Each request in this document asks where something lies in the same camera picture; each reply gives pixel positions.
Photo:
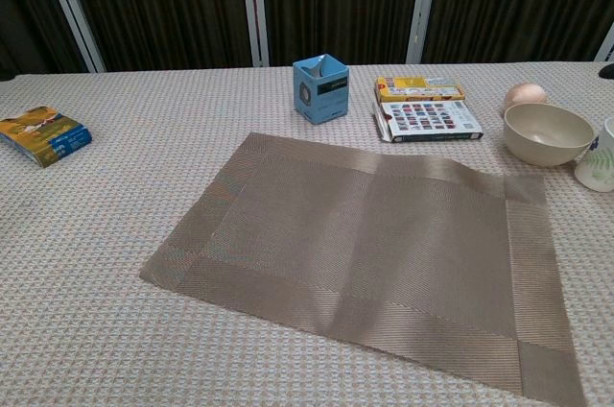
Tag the pink round object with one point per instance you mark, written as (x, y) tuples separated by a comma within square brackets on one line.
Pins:
[(525, 92)]

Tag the open light blue carton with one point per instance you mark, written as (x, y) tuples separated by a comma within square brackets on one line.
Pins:
[(326, 100)]

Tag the beige woven tablecloth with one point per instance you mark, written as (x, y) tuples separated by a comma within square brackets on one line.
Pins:
[(96, 244)]

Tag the white box with colour swatches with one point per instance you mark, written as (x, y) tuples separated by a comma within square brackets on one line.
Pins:
[(427, 119)]

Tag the brown woven placemat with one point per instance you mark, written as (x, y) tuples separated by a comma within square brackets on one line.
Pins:
[(374, 253)]

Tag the white floral paper cup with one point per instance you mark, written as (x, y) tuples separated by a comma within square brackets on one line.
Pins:
[(599, 167)]

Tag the orange and blue packet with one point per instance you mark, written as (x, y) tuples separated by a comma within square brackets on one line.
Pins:
[(45, 136)]

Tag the yellow snack box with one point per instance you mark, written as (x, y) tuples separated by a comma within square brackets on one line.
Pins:
[(417, 88)]

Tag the silver partition post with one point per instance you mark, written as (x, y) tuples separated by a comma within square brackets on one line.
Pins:
[(423, 4), (72, 8), (253, 4), (605, 44)]

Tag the light brown bowl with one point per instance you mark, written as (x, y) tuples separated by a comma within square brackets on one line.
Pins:
[(547, 138)]

